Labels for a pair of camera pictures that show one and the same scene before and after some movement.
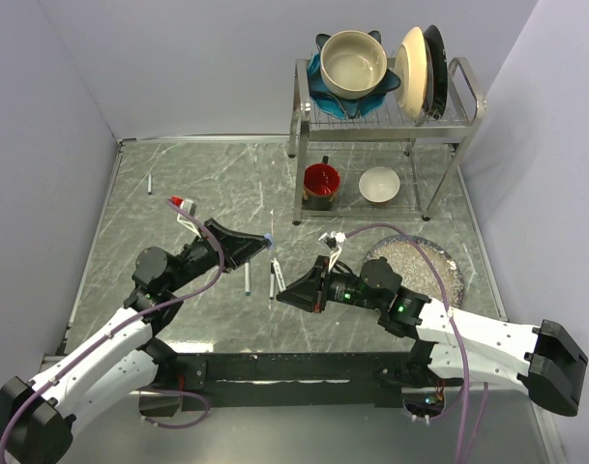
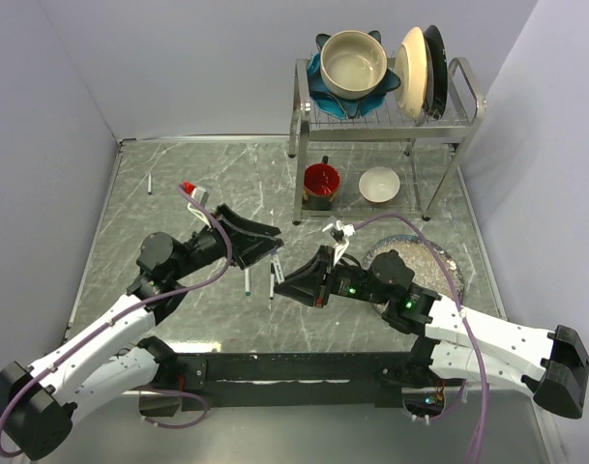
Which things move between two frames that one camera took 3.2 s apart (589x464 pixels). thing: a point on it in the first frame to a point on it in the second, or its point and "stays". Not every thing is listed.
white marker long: x=279 y=275 stays
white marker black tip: x=272 y=283 stays
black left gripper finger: x=239 y=243 to x=225 y=213
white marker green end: x=248 y=279 stays
